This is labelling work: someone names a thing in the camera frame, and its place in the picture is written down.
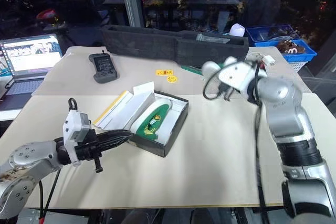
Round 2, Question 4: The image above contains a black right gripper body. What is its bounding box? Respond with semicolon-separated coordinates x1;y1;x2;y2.
218;81;237;94

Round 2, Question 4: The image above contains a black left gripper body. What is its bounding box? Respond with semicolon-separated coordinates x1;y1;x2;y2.
75;128;104;174

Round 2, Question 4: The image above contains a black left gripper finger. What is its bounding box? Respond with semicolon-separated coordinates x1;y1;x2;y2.
97;129;134;141
99;136;133;152

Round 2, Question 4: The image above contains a black shoebox with white lid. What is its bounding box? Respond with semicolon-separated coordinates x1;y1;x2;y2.
93;81;190;158

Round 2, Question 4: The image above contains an open laptop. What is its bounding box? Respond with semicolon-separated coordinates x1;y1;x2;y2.
0;33;65;103

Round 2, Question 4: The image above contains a green flat board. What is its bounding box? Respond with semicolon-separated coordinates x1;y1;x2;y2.
180;63;206;77

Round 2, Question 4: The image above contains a green and white shoe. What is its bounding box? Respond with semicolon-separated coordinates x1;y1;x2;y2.
130;98;175;144

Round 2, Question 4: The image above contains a silver part in foam case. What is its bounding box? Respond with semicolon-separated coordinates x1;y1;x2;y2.
196;33;232;45

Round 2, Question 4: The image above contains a small white lamp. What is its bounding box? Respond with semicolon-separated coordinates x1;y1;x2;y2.
229;23;246;37

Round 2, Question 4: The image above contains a yellow rectangular sticker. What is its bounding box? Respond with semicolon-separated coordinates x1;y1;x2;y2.
155;69;174;77

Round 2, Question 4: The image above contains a grey handheld controller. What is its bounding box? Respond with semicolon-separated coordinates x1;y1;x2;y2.
88;50;120;84

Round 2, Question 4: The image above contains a white mesh basket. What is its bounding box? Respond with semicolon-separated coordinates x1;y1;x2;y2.
285;60;313;73

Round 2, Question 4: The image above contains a brown plush toy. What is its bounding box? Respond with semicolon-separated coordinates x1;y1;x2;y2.
277;39;306;55

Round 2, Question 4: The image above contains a blue plastic bin with plush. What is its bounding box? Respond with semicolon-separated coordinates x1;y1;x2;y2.
254;39;318;63

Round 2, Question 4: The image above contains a long black foam case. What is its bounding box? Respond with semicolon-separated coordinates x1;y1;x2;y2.
100;24;250;69

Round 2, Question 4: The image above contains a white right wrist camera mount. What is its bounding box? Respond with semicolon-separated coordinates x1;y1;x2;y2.
203;56;259;95

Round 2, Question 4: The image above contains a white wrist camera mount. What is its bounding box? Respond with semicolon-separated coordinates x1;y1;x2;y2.
203;56;259;95
62;109;92;167

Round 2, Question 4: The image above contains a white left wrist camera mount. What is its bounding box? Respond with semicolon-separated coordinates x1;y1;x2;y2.
62;109;92;167

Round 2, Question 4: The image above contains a white connector with wires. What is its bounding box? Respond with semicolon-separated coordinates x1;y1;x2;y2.
247;53;276;68

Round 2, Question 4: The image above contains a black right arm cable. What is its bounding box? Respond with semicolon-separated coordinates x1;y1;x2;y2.
203;60;271;224

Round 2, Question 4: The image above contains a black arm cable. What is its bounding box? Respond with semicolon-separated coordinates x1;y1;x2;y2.
38;98;79;220
203;60;271;224

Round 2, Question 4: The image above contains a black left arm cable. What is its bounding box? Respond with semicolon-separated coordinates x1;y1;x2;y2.
38;98;79;220

